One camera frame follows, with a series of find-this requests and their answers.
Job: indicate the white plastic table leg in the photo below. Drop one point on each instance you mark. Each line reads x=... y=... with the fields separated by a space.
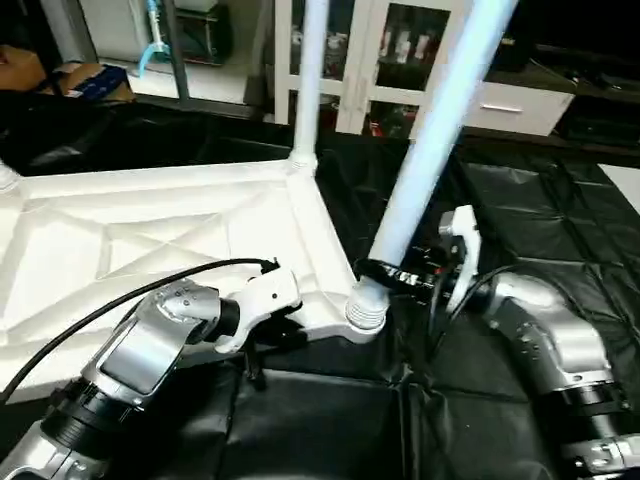
x=440 y=120
x=6 y=176
x=308 y=80

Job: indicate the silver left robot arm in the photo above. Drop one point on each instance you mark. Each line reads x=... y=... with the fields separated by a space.
x=130 y=370

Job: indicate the grey vertical metal pole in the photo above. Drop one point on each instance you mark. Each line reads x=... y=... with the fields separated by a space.
x=178 y=50

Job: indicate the white flat board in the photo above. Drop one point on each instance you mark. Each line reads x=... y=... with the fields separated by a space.
x=625 y=185

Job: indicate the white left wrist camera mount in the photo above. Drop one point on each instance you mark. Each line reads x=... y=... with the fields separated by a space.
x=262 y=300

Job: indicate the white glass door cabinet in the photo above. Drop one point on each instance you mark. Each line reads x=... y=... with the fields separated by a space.
x=390 y=55

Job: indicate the brown cardboard box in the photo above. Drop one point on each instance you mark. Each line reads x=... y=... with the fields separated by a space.
x=90 y=80

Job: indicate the black work mat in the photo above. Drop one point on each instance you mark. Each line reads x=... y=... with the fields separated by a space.
x=330 y=430

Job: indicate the dark low media cabinet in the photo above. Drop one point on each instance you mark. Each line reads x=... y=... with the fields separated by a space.
x=600 y=100

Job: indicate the white drawer unit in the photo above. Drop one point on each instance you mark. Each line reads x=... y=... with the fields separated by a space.
x=510 y=105

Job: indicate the light blue plastic object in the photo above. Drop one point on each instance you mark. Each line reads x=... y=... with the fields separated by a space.
x=152 y=45

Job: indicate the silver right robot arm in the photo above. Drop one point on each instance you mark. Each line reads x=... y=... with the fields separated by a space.
x=550 y=350

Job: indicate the white plastic table top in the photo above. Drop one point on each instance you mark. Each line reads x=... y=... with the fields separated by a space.
x=120 y=230

